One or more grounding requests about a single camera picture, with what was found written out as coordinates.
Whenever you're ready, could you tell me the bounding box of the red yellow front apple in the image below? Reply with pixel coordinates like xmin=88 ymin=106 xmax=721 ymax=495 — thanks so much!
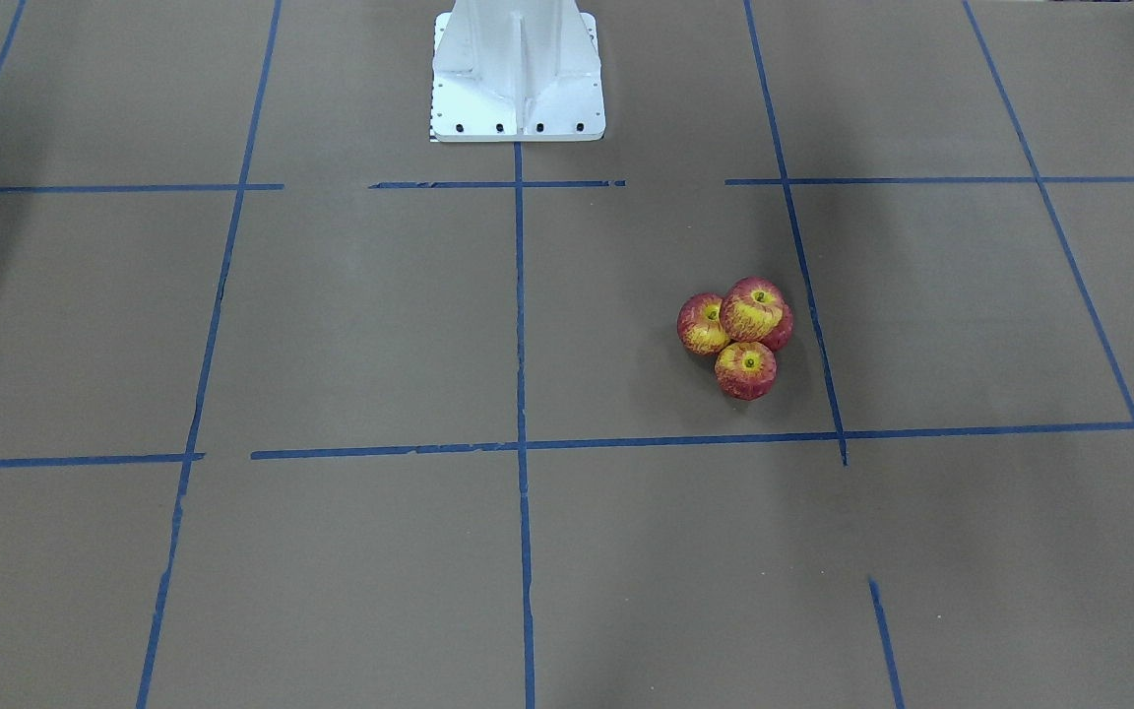
xmin=713 ymin=341 xmax=779 ymax=400

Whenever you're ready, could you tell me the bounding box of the red back apple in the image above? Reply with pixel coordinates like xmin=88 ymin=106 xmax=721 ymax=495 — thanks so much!
xmin=760 ymin=302 xmax=795 ymax=352

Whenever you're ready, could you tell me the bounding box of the red yellow apple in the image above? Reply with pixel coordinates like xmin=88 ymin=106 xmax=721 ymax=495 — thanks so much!
xmin=676 ymin=292 xmax=733 ymax=357
xmin=720 ymin=277 xmax=792 ymax=343
xmin=713 ymin=341 xmax=779 ymax=400

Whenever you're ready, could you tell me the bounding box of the red yellow top apple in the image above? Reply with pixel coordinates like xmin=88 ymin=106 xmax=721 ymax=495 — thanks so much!
xmin=720 ymin=277 xmax=792 ymax=343

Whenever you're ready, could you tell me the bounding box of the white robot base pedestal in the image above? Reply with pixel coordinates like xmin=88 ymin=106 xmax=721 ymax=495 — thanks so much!
xmin=429 ymin=1 xmax=606 ymax=143

